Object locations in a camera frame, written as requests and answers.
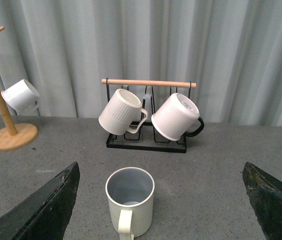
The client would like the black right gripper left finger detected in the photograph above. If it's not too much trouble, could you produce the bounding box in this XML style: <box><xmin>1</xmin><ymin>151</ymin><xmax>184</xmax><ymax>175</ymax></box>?
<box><xmin>0</xmin><ymin>162</ymin><xmax>80</xmax><ymax>240</ymax></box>

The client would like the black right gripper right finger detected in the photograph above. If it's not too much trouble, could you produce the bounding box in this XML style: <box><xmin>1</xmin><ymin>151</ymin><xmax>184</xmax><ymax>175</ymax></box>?
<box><xmin>242</xmin><ymin>162</ymin><xmax>282</xmax><ymax>240</ymax></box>

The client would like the cream mug grey inside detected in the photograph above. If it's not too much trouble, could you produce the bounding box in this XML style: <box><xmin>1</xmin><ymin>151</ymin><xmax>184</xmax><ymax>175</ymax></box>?
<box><xmin>105</xmin><ymin>167</ymin><xmax>155</xmax><ymax>240</ymax></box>

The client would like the wooden mug tree stand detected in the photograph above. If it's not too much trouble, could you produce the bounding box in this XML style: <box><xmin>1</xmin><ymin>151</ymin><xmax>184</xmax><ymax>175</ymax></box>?
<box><xmin>0</xmin><ymin>26</ymin><xmax>39</xmax><ymax>152</ymax></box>

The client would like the white mug on tree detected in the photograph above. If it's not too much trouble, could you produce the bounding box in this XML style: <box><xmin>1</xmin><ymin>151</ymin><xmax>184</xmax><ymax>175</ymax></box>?
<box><xmin>1</xmin><ymin>79</ymin><xmax>40</xmax><ymax>113</ymax></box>

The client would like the cream ribbed hanging mug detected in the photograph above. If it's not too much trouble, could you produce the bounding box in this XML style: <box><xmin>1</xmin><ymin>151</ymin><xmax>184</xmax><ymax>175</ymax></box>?
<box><xmin>98</xmin><ymin>88</ymin><xmax>148</xmax><ymax>136</ymax></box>

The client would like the white mug black handle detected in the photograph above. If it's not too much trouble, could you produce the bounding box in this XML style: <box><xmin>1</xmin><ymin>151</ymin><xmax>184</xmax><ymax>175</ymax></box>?
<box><xmin>151</xmin><ymin>92</ymin><xmax>205</xmax><ymax>141</ymax></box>

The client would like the black wire mug rack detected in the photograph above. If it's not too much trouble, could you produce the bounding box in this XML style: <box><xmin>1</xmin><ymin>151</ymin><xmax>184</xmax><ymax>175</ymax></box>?
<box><xmin>101</xmin><ymin>78</ymin><xmax>204</xmax><ymax>153</ymax></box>

